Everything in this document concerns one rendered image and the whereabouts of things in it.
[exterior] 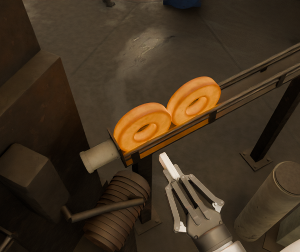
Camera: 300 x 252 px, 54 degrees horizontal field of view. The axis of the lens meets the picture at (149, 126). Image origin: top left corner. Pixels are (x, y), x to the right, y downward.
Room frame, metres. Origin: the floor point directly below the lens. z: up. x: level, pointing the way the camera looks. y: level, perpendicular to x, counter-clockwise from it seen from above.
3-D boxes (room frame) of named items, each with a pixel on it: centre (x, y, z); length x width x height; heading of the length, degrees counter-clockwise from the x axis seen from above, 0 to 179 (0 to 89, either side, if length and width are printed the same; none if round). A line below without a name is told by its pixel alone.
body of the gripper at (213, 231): (0.18, -0.12, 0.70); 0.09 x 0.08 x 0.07; 29
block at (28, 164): (0.29, 0.27, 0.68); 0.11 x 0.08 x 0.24; 63
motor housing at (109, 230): (0.30, 0.09, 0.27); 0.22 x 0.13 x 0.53; 153
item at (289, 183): (0.39, -0.44, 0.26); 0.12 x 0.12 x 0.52
